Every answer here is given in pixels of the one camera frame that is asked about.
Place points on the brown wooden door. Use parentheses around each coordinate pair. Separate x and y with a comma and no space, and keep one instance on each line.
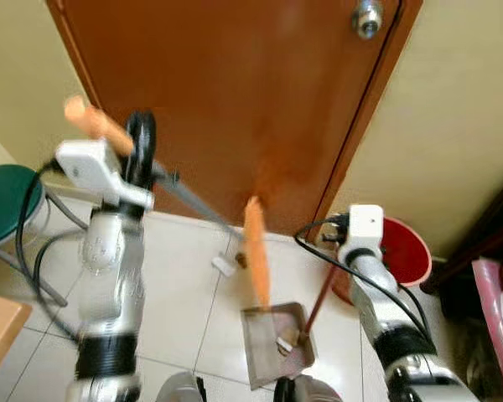
(235,92)

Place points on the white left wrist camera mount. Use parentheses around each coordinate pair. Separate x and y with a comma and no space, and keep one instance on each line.
(92,167)

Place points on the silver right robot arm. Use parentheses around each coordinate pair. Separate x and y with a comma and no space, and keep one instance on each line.
(394,322)

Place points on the small white paper scrap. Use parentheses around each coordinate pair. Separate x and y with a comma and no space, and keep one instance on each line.
(284,344)

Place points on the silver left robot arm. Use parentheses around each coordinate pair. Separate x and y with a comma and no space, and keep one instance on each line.
(109,276)

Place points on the dark wooden furniture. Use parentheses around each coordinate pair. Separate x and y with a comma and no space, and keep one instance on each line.
(486,226)

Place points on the green round stool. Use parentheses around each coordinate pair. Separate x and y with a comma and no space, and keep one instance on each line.
(8,201)

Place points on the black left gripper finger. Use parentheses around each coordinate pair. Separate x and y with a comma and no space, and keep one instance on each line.
(131,124)
(151,138)

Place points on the silver robot leg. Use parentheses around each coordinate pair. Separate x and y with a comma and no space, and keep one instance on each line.
(180,388)
(306,390)

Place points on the red plastic bucket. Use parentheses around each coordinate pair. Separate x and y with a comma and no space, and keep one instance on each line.
(407,251)

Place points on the orange broom with metal rod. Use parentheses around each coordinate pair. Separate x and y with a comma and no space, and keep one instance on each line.
(256,251)

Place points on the silver right robot leg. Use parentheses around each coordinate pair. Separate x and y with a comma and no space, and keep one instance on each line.
(306,390)

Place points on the silver left robot leg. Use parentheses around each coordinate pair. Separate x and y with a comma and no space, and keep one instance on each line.
(180,388)

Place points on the light wooden table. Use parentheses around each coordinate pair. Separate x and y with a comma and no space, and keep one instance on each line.
(0,331)

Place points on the silver round door knob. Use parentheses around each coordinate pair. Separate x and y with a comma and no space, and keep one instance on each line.
(368,18)

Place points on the pink plastic pole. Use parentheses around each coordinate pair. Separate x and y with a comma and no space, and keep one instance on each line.
(493,310)

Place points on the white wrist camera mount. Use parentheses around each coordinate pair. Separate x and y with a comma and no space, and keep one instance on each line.
(365,224)
(92,167)

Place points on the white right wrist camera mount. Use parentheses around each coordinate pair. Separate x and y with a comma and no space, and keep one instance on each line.
(365,224)

